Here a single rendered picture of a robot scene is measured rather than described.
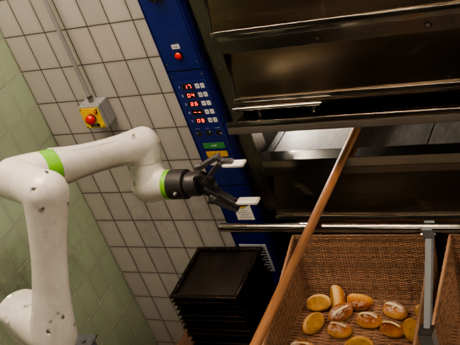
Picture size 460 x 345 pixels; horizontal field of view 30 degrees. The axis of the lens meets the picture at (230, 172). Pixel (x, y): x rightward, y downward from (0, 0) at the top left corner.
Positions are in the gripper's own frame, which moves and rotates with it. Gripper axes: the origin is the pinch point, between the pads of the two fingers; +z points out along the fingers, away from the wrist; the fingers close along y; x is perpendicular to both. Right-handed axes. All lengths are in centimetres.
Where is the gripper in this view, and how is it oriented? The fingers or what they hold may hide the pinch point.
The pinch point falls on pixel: (248, 182)
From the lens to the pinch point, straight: 248.7
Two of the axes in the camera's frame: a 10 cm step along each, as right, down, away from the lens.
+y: 3.1, 8.0, 5.1
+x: -3.7, 5.9, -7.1
